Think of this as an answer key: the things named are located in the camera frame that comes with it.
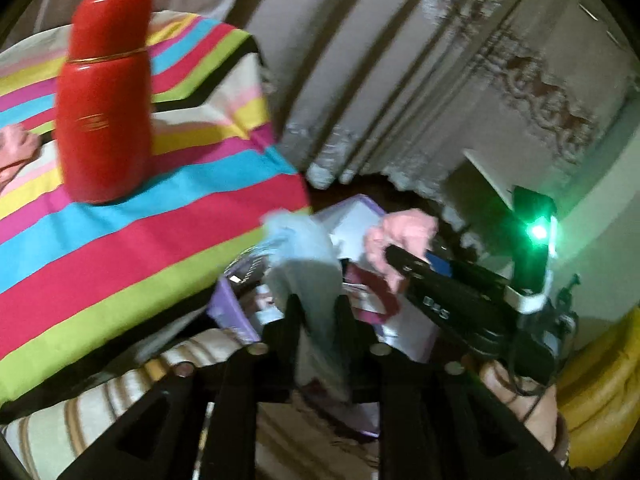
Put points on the maroon cloth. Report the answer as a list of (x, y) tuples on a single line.
[(382, 307)]

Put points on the yellow cloth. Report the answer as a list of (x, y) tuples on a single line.
[(600, 395)]

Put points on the pale blue cloth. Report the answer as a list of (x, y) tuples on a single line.
[(310, 270)]

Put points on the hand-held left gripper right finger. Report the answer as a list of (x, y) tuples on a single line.
[(350, 340)]

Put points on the purple box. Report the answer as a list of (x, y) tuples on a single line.
[(235, 305)]

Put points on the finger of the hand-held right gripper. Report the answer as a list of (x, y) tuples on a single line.
[(450, 265), (435, 305)]

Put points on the colourful striped blanket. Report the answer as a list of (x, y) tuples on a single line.
[(125, 270)]

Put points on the lace patterned curtain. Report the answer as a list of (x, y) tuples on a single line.
[(475, 60)]

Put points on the red canister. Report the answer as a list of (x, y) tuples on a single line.
[(105, 125)]

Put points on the beige striped plush blanket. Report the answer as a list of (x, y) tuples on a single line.
[(75, 420)]

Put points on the person's right hand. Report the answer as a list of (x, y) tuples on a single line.
[(537, 420)]

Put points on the pink cloth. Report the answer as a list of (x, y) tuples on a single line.
[(17, 155), (400, 232)]

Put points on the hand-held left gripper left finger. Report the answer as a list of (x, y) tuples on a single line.
[(287, 340)]

